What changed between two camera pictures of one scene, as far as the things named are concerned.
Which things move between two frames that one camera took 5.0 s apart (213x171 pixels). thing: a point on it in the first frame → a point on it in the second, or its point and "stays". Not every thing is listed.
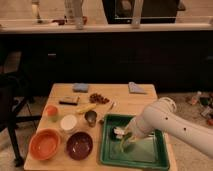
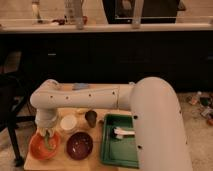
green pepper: (129, 147) → (47, 139)
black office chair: (14, 99) stays
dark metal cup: (90, 117) stays
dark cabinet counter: (175, 57) stays
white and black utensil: (118, 132) stays
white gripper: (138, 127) → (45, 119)
